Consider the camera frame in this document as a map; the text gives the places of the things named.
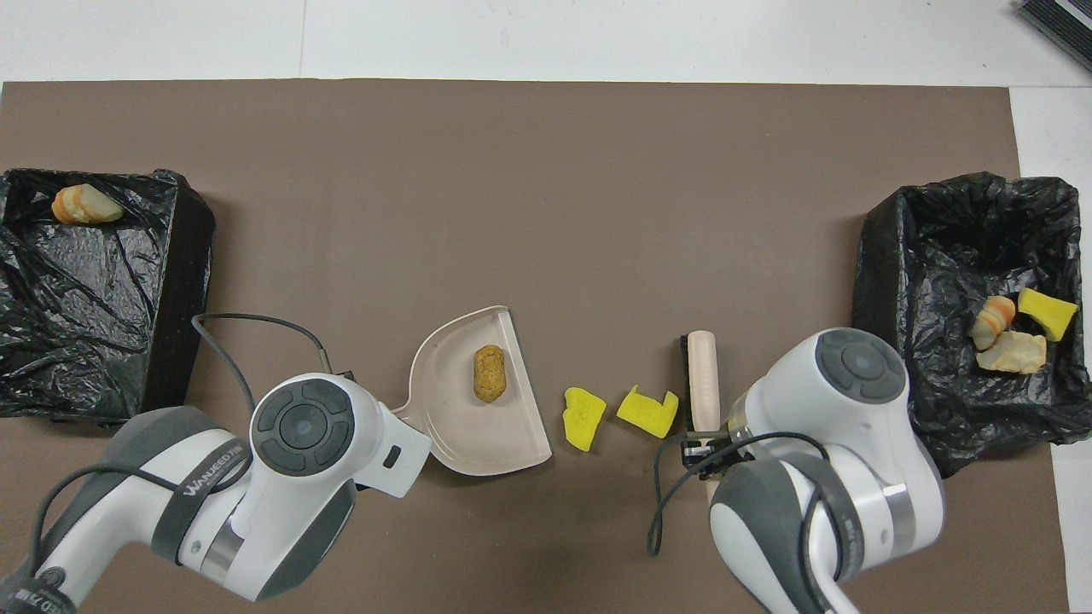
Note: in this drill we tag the orange white bread slice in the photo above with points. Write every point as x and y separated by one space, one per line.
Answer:
85 205

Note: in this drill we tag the beige plastic dustpan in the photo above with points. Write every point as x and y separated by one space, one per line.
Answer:
478 426

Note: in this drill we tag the pale bread chunk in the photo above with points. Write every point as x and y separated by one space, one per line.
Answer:
1013 354

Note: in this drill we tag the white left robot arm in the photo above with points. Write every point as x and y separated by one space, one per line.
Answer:
307 443

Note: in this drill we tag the black bag-lined bin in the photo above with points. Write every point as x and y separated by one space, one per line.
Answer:
183 281
896 281

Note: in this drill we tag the orange croissant piece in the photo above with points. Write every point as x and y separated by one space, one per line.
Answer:
994 317

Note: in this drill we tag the brown bread nugget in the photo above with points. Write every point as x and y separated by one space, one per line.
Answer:
490 373

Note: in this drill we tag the brown table mat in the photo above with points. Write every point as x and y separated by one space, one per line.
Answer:
546 170

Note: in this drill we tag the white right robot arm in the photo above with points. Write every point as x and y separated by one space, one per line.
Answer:
853 401

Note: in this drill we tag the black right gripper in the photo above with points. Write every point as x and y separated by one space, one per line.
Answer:
708 450

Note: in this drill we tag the black ribbed object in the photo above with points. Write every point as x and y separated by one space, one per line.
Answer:
1062 26

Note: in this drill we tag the yellow sponge piece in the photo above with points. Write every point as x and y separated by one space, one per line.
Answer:
648 411
1048 312
583 418

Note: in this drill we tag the beige hand brush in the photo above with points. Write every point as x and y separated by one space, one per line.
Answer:
705 375

